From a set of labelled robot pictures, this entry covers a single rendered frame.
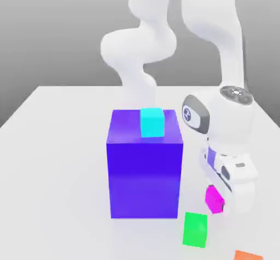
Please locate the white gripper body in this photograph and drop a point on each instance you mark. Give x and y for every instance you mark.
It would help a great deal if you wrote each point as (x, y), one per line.
(210, 172)

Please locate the small magenta cube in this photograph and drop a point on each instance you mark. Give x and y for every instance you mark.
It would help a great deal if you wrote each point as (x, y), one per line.
(214, 199)

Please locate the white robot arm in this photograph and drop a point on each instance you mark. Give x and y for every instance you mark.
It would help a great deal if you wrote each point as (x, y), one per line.
(153, 34)

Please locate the small green cube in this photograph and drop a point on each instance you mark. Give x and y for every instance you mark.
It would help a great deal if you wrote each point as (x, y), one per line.
(194, 229)

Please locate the small cyan cube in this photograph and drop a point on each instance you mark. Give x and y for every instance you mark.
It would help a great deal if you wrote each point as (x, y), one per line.
(152, 123)

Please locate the small orange cube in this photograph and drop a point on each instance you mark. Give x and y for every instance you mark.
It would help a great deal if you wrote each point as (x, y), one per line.
(247, 256)

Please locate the large blue box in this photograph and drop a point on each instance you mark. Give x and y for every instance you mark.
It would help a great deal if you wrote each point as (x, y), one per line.
(143, 176)

